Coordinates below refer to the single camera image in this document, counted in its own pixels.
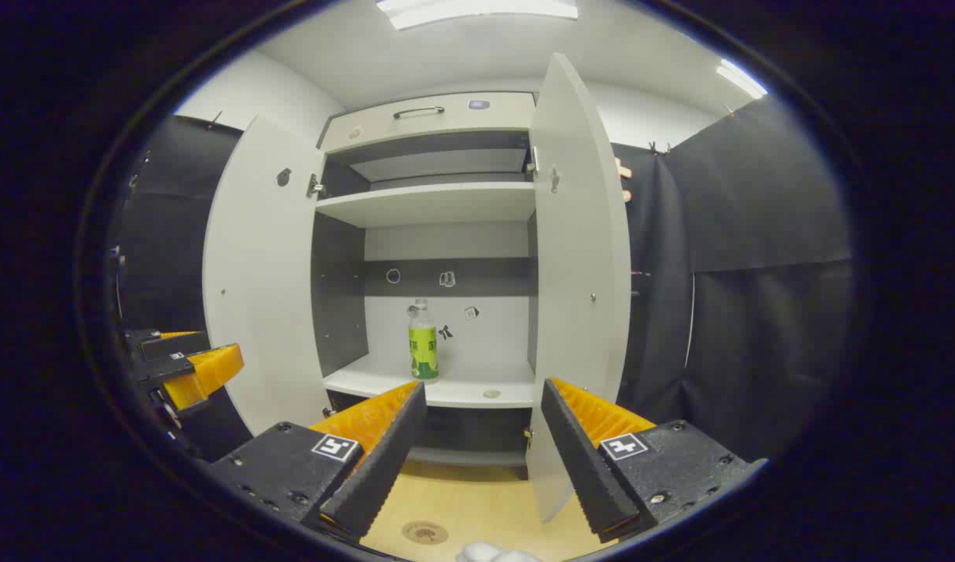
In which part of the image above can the green label plastic bottle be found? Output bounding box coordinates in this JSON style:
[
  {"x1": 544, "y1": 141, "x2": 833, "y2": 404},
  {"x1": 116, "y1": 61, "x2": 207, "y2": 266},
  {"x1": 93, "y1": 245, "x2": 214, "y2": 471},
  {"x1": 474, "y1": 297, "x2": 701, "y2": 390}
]
[{"x1": 408, "y1": 298, "x2": 440, "y2": 384}]

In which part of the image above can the white cabinet shelf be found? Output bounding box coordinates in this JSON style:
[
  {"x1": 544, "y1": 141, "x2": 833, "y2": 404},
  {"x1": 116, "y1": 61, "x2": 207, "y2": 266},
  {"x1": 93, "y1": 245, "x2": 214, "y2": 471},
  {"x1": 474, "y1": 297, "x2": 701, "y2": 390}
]
[
  {"x1": 323, "y1": 354, "x2": 538, "y2": 410},
  {"x1": 315, "y1": 182, "x2": 538, "y2": 229}
]

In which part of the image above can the light grey cabinet door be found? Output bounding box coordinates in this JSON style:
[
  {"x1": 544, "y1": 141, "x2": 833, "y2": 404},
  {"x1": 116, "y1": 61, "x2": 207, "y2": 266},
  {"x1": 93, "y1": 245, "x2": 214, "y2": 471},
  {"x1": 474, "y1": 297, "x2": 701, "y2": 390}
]
[
  {"x1": 203, "y1": 113, "x2": 334, "y2": 436},
  {"x1": 524, "y1": 52, "x2": 633, "y2": 524}
]

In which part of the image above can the grey cabinet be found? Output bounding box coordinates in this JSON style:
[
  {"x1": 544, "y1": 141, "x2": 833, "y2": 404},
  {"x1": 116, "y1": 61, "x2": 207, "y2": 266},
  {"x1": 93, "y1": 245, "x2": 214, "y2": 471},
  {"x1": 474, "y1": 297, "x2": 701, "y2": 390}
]
[{"x1": 310, "y1": 91, "x2": 542, "y2": 469}]

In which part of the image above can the thin white cable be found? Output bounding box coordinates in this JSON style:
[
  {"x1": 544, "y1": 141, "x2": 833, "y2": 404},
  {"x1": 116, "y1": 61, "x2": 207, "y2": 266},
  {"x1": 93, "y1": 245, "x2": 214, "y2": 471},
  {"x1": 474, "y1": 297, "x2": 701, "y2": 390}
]
[{"x1": 683, "y1": 273, "x2": 696, "y2": 369}]

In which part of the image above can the grey cabinet drawer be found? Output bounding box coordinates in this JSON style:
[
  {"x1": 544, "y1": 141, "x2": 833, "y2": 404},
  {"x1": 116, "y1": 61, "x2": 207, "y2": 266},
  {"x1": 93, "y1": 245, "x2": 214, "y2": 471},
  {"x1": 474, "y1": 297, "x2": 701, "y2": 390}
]
[{"x1": 319, "y1": 91, "x2": 538, "y2": 155}]

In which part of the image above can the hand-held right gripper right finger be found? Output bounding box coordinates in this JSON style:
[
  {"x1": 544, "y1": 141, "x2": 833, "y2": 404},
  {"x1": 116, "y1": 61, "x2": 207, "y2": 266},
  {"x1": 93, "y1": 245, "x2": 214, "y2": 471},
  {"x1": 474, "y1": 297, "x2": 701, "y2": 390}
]
[{"x1": 540, "y1": 378, "x2": 767, "y2": 545}]

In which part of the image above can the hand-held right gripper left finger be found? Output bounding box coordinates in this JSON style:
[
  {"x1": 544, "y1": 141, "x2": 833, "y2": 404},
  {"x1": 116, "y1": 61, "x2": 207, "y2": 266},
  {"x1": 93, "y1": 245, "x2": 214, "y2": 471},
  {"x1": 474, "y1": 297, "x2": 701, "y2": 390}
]
[{"x1": 208, "y1": 380, "x2": 428, "y2": 543}]

